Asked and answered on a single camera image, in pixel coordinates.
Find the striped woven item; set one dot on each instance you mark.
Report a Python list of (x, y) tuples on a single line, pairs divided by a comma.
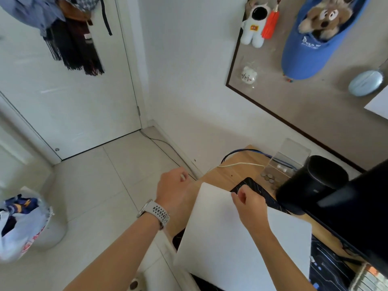
[(369, 278)]

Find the bin with plastic bag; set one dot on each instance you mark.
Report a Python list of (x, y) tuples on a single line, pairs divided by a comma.
[(27, 227)]

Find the person's right forearm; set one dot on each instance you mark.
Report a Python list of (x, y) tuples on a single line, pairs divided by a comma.
[(279, 260)]

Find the white paper note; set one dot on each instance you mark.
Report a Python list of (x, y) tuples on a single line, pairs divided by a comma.
[(379, 104)]

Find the white astronaut plush toy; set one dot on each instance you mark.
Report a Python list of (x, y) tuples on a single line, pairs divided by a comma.
[(256, 24)]

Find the brown hanging bag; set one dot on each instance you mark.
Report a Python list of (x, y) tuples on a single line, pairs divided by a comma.
[(74, 12)]

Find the toilet paper roll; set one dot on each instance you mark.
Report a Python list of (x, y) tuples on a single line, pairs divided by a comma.
[(135, 284)]

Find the blue hanging shirt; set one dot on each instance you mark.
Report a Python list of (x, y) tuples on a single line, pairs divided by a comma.
[(33, 12)]

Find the clear acrylic box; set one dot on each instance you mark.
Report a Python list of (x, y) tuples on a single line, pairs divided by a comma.
[(288, 157)]

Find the brown plush animal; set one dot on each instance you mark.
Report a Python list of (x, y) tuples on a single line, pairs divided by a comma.
[(326, 19)]

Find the pile of coins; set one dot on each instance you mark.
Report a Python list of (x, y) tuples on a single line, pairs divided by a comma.
[(272, 178)]

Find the large white paper sheet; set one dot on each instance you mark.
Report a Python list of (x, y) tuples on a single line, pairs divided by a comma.
[(221, 245)]

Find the dark fringed scarf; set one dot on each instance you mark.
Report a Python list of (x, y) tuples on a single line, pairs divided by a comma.
[(75, 45)]

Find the dark framed pinboard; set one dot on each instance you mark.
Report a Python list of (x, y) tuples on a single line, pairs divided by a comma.
[(318, 112)]

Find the person's left fingers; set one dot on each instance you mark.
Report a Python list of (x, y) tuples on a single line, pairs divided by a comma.
[(182, 175)]

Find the light blue oval case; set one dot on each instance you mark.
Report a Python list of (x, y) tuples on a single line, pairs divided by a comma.
[(365, 83)]

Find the person's right thumb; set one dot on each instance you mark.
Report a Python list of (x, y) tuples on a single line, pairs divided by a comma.
[(236, 199)]

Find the white band wristwatch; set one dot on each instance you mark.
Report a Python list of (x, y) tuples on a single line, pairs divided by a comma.
[(157, 213)]

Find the black monitor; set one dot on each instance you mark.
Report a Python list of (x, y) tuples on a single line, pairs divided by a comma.
[(360, 215)]

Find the person's left forearm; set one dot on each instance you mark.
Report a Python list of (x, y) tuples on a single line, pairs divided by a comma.
[(121, 251)]

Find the black cylinder speaker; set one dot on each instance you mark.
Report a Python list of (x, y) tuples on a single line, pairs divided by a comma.
[(312, 184)]

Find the blue cap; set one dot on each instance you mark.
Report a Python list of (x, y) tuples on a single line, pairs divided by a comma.
[(303, 54)]

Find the orange tassel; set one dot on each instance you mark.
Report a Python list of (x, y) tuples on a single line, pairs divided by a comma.
[(269, 22)]

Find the person's right hand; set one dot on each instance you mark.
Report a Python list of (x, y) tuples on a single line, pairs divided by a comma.
[(251, 209)]

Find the white door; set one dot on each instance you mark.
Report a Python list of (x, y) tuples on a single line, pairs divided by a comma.
[(75, 103)]

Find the grey patterned hanging cloth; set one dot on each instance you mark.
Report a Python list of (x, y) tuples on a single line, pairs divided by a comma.
[(86, 2)]

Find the black patterned desk mat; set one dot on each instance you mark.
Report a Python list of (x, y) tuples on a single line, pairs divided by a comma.
[(327, 266)]

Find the person's left hand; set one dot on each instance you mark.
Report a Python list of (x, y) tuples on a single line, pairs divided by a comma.
[(171, 190)]

